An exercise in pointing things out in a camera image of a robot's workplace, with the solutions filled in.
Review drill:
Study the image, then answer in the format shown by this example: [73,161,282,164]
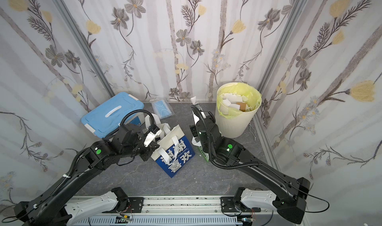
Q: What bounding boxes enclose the blue paper bag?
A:
[144,113,171,147]
[151,125,195,178]

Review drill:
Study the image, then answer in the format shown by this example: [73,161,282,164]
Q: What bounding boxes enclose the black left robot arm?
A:
[14,110,160,226]

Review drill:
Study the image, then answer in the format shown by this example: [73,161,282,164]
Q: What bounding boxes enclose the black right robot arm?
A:
[190,104,310,224]

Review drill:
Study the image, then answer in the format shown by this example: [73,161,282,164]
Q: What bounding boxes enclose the green white paper bag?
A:
[192,137,210,162]

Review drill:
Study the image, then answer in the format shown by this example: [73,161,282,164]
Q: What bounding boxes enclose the bagged blue face masks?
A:
[150,98,173,119]

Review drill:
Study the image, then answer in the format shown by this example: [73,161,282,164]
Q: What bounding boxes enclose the cream trash bin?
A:
[214,82,262,139]

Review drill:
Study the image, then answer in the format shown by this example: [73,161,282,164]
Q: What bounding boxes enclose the blue lidded storage box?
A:
[81,92,144,138]

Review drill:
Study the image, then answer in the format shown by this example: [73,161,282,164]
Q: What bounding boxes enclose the yellow-green bin liner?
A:
[216,82,262,119]

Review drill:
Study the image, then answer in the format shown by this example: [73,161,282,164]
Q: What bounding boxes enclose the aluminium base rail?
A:
[67,195,302,226]

